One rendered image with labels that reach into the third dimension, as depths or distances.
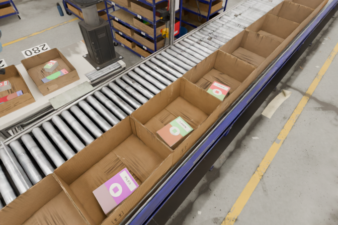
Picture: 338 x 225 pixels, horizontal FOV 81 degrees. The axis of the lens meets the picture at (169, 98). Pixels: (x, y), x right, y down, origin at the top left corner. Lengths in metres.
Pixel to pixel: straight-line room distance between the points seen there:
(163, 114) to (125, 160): 0.35
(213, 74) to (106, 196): 1.02
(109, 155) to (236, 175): 1.32
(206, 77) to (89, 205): 1.02
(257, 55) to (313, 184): 1.29
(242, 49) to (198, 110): 0.78
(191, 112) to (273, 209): 1.21
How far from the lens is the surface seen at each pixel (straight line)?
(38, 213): 1.09
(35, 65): 2.00
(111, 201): 0.93
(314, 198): 2.30
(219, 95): 1.24
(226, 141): 1.46
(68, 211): 1.04
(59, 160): 1.32
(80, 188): 1.06
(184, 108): 1.22
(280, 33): 2.11
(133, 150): 1.07
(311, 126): 2.76
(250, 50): 1.80
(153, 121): 1.15
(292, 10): 2.46
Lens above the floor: 1.83
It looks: 48 degrees down
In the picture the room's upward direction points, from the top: 2 degrees clockwise
